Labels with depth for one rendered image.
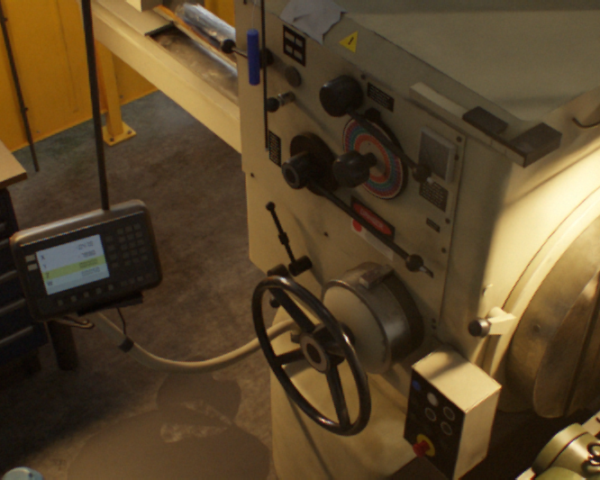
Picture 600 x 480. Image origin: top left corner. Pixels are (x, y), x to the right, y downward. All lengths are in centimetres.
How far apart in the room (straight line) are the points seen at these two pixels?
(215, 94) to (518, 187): 140
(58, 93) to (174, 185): 67
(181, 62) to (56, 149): 186
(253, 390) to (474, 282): 189
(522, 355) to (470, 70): 62
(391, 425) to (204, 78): 117
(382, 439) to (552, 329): 93
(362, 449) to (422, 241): 98
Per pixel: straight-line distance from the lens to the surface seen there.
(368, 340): 203
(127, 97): 482
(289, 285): 192
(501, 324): 193
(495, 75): 178
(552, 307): 198
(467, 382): 196
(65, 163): 474
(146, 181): 456
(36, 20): 440
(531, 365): 204
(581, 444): 200
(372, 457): 274
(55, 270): 241
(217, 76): 300
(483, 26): 192
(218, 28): 299
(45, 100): 459
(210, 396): 364
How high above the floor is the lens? 285
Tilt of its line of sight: 43 degrees down
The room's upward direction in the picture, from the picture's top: straight up
